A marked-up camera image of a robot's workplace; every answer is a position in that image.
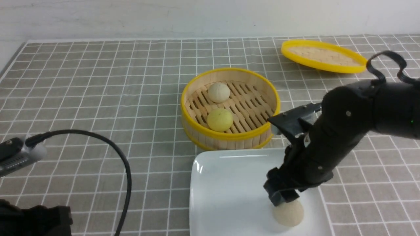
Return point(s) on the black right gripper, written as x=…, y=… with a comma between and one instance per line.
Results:
x=303, y=168

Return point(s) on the beige steamed bun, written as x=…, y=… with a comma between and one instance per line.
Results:
x=289, y=214

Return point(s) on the yellow steamed bun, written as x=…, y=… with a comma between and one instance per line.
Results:
x=220, y=119

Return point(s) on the white steamed bun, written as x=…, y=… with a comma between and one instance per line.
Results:
x=218, y=92

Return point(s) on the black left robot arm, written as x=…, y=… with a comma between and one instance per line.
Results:
x=35, y=221

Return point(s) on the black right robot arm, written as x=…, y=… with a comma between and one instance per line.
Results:
x=321, y=135

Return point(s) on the white square plate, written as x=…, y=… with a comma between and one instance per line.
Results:
x=227, y=197

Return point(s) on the bamboo steamer basket yellow rim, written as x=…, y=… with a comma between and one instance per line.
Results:
x=253, y=99

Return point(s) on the yellow rimmed bamboo steamer lid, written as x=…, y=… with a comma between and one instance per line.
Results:
x=323, y=56

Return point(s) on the grey checked tablecloth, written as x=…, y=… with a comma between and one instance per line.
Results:
x=129, y=91

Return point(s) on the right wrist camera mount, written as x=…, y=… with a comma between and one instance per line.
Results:
x=294, y=122

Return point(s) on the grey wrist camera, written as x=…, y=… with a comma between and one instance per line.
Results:
x=15, y=155

